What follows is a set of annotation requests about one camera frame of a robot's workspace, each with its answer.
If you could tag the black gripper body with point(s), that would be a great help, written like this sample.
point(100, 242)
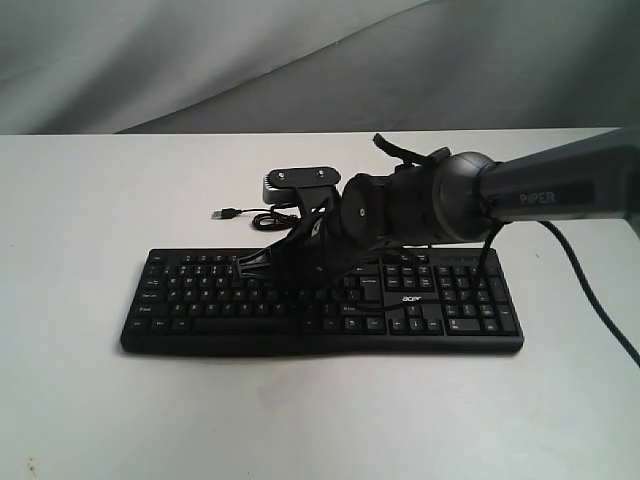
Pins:
point(329, 241)

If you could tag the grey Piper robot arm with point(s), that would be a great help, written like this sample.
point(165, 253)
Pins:
point(444, 198)

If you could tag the grey backdrop cloth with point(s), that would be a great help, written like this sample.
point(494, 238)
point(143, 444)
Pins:
point(156, 67)

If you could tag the black Acer keyboard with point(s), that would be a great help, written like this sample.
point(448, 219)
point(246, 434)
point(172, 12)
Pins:
point(190, 302)

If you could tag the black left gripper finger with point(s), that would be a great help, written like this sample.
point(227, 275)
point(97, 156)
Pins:
point(255, 266)

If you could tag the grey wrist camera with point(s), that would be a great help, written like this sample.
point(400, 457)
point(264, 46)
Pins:
point(281, 186)

